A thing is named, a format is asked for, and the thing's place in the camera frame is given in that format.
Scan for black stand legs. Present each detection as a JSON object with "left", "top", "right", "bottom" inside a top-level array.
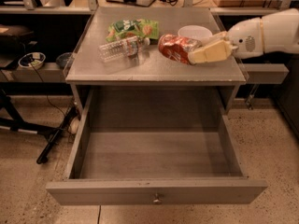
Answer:
[{"left": 0, "top": 90, "right": 77, "bottom": 164}]

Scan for black power cable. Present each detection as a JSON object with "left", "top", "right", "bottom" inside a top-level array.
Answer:
[{"left": 30, "top": 63, "right": 68, "bottom": 117}]

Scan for grey cabinet with top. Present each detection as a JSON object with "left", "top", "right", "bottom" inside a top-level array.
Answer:
[{"left": 66, "top": 7, "right": 246, "bottom": 106}]

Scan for metal drawer knob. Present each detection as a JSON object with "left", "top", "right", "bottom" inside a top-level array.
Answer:
[{"left": 152, "top": 193, "right": 162, "bottom": 204}]

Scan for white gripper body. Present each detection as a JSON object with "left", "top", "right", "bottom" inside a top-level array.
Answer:
[{"left": 228, "top": 18, "right": 263, "bottom": 59}]

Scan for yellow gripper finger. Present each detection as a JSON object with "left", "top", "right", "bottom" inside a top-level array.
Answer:
[
  {"left": 207, "top": 31, "right": 228, "bottom": 44},
  {"left": 188, "top": 40, "right": 233, "bottom": 64}
]

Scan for clear plastic water bottle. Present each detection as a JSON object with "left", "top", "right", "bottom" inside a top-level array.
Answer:
[{"left": 99, "top": 36, "right": 150, "bottom": 62}]

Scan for open grey top drawer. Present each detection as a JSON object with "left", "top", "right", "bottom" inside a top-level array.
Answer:
[{"left": 47, "top": 87, "right": 267, "bottom": 205}]

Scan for green chip bag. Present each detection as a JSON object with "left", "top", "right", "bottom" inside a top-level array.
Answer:
[{"left": 106, "top": 19, "right": 159, "bottom": 42}]

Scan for white bowl with cables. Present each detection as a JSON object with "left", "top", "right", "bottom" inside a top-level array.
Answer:
[{"left": 18, "top": 52, "right": 46, "bottom": 70}]

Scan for red coke can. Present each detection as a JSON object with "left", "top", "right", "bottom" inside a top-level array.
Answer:
[{"left": 158, "top": 34, "right": 202, "bottom": 64}]

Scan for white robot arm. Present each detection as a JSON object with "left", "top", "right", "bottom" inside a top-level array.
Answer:
[{"left": 188, "top": 8, "right": 299, "bottom": 64}]

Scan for dark round dish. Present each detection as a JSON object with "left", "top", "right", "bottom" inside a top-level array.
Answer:
[{"left": 56, "top": 52, "right": 73, "bottom": 68}]

